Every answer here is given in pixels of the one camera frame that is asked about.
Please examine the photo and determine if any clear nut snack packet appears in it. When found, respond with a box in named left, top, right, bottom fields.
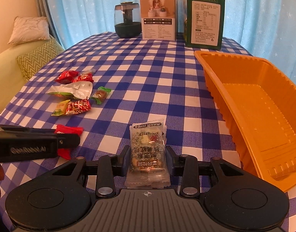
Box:
left=125, top=119, right=171, bottom=189

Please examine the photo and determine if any dark glass humidifier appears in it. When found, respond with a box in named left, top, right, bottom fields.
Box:
left=114, top=2, right=142, bottom=38

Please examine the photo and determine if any dark green printed box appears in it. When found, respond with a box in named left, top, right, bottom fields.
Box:
left=183, top=0, right=225, bottom=50

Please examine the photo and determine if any grey curtain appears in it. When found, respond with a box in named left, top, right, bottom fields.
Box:
left=35, top=0, right=52, bottom=34

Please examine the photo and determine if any white patterned cushion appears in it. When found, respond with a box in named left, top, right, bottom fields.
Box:
left=8, top=16, right=50, bottom=44

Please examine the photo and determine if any orange plastic tray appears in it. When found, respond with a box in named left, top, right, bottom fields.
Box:
left=194, top=51, right=296, bottom=192

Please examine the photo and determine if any red patterned snack packet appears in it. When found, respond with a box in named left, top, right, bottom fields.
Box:
left=65, top=98, right=91, bottom=115

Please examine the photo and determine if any blue white checkered tablecloth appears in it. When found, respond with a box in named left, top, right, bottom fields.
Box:
left=0, top=33, right=296, bottom=231

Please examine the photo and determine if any blue star curtain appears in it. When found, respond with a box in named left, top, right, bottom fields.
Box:
left=39, top=0, right=296, bottom=84

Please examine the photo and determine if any beige white product box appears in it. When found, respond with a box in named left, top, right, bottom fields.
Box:
left=140, top=0, right=178, bottom=41

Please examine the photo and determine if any light green sofa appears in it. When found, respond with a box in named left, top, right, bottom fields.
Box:
left=0, top=38, right=52, bottom=113

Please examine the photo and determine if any green brown candy packet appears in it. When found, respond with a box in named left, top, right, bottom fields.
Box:
left=90, top=86, right=112, bottom=105

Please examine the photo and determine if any green chevron cushion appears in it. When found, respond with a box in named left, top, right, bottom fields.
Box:
left=16, top=38, right=64, bottom=82

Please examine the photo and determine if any yellow green snack packet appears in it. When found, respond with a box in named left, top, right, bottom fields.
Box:
left=51, top=100, right=70, bottom=116

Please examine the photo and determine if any red clear candy wrapper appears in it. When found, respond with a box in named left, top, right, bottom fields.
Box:
left=72, top=70, right=95, bottom=83

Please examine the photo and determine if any white green snack pouch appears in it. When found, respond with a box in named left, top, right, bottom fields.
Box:
left=46, top=81, right=93, bottom=100

